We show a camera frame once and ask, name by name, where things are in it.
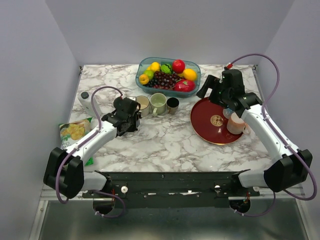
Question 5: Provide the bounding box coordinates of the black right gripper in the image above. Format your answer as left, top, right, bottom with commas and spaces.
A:
196, 74, 231, 108

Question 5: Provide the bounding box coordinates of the cream ceramic mug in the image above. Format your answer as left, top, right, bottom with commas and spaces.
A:
136, 95, 150, 118

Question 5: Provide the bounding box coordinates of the light green mug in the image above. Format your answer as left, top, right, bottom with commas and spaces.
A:
149, 93, 167, 117

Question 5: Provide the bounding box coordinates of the light blue mug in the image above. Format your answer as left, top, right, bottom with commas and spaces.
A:
222, 108, 233, 119

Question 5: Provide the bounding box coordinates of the brown mug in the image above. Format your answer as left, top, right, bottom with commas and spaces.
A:
166, 97, 180, 115

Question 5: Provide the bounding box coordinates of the pink mug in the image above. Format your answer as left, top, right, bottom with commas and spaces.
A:
226, 112, 251, 135

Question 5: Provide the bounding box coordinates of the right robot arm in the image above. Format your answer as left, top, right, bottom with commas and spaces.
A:
196, 69, 313, 196

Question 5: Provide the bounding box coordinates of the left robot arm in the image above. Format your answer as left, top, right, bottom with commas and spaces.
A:
43, 97, 141, 199

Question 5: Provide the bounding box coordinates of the yellow lemon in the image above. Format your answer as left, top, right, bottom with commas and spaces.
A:
183, 68, 198, 81

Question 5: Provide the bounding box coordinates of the pink dragon fruit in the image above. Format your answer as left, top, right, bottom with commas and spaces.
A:
173, 79, 196, 93

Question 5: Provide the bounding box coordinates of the orange mandarin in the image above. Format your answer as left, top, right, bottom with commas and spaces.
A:
139, 74, 150, 85

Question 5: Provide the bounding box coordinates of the red apple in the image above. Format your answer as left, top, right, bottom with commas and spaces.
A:
172, 59, 186, 74

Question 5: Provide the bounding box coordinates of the red round tray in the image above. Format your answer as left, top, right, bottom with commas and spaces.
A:
190, 97, 243, 146

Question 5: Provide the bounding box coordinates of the teal plastic fruit tub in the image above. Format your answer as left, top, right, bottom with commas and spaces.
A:
135, 57, 201, 98

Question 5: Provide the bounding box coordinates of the red grape bunch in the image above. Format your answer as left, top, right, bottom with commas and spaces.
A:
153, 85, 174, 91

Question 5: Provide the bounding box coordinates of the green lime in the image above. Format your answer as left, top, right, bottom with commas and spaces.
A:
144, 70, 154, 80

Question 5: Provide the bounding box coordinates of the white bottle black cap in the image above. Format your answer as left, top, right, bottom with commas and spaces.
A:
77, 91, 102, 117

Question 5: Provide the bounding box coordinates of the dark purple grape bunch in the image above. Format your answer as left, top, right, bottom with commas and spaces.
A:
144, 71, 185, 88

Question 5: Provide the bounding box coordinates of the green striped melon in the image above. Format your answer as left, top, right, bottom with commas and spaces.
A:
160, 63, 173, 75

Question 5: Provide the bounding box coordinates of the yellow pear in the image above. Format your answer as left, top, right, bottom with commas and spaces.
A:
147, 61, 161, 73

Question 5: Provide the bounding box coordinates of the green chips bag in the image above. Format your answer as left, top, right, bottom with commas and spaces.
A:
58, 117, 95, 166

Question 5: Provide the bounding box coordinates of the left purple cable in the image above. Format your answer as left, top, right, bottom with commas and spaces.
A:
55, 86, 127, 219

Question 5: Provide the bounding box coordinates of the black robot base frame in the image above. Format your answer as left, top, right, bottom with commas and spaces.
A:
82, 168, 261, 210

